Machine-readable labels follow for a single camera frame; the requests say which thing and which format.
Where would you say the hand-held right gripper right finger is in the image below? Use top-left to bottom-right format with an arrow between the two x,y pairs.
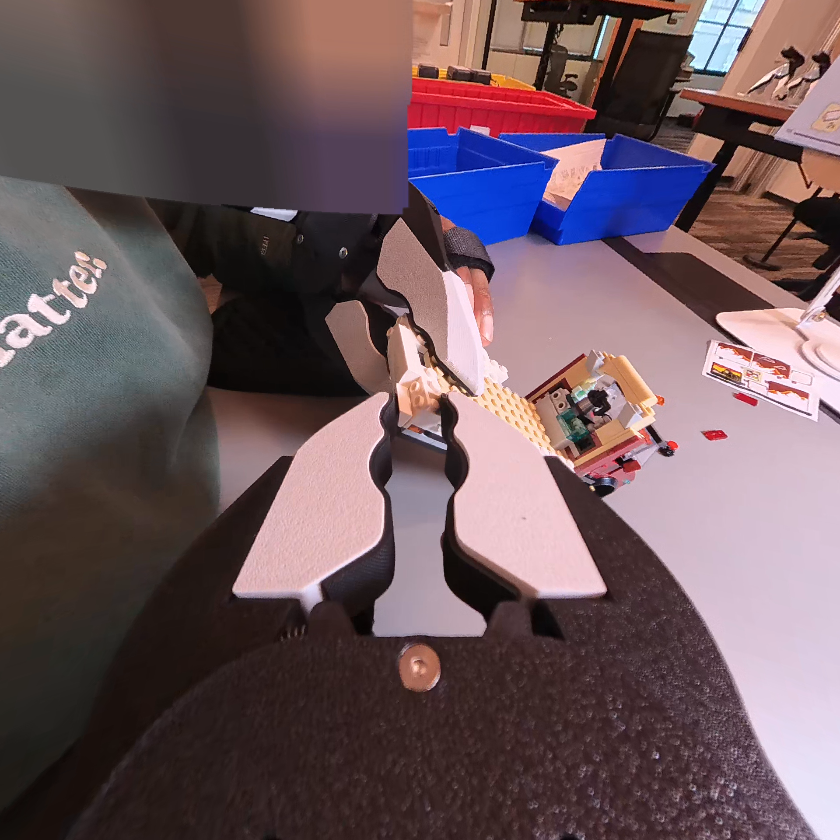
440,392 -> 608,599

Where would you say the window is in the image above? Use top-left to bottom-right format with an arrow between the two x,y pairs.
692,0 -> 765,73

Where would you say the person's left hand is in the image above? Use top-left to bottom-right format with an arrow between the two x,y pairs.
459,262 -> 496,350

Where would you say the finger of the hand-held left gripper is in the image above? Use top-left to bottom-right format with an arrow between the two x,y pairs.
323,299 -> 395,395
376,218 -> 491,397

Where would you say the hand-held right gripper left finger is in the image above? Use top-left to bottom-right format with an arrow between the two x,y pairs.
233,392 -> 396,601

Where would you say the red tan brick toy truck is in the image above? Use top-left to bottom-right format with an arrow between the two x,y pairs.
387,318 -> 680,496

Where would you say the building instruction booklet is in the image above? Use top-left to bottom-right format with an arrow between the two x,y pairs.
774,66 -> 840,155

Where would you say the blue plastic bin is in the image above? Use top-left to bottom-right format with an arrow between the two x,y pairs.
499,133 -> 718,247
407,126 -> 559,245

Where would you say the white plastic board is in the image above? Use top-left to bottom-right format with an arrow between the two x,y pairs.
715,307 -> 840,416

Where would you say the black office chair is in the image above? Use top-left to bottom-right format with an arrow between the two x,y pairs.
594,29 -> 694,142

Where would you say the sticker sheet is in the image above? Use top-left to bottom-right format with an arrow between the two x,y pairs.
702,339 -> 821,422

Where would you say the red plastic bin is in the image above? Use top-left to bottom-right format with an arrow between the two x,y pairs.
410,75 -> 598,139

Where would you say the white paper scrap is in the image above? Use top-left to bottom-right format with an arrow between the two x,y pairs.
543,139 -> 608,204

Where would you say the black white gadget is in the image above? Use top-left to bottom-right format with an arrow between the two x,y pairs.
747,46 -> 805,99
791,51 -> 833,99

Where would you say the grey desk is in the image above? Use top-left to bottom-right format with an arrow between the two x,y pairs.
206,223 -> 840,840

